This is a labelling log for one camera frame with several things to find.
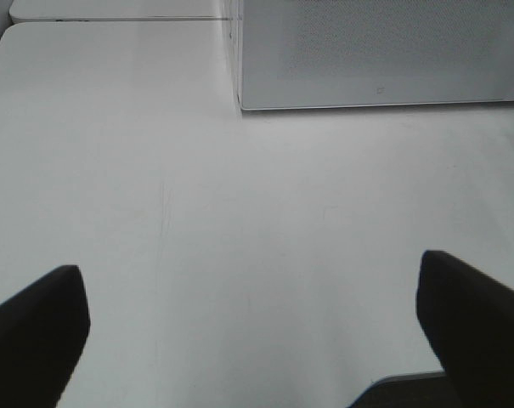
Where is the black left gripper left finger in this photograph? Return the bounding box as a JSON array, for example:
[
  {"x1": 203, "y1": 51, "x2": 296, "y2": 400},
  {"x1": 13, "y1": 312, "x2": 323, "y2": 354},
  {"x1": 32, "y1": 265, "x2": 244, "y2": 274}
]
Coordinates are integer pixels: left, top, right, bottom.
[{"x1": 0, "y1": 265, "x2": 91, "y2": 407}]

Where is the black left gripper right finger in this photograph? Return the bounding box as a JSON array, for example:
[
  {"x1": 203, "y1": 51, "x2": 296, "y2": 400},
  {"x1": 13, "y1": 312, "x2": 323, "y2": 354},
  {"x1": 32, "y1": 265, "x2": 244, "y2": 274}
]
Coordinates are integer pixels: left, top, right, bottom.
[{"x1": 415, "y1": 250, "x2": 514, "y2": 407}]

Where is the white microwave door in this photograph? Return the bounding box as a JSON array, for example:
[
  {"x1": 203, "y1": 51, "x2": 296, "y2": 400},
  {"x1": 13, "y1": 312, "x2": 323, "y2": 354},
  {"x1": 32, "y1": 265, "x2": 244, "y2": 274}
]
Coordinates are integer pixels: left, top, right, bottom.
[{"x1": 241, "y1": 0, "x2": 514, "y2": 111}]

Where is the white microwave oven body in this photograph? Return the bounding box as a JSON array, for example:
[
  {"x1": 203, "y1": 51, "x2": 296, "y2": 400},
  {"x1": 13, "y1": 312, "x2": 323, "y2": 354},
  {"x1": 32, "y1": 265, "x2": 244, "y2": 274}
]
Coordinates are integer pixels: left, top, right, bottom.
[{"x1": 220, "y1": 0, "x2": 243, "y2": 105}]

